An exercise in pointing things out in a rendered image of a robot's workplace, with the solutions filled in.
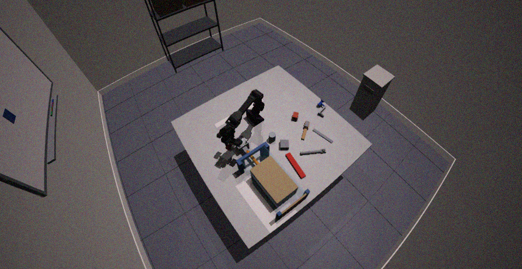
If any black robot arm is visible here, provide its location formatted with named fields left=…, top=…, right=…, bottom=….
left=219, top=89, right=264, bottom=145

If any red flat bar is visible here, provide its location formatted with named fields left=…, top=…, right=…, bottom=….
left=285, top=152, right=306, bottom=179

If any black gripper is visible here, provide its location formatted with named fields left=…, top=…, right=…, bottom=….
left=217, top=131, right=243, bottom=149

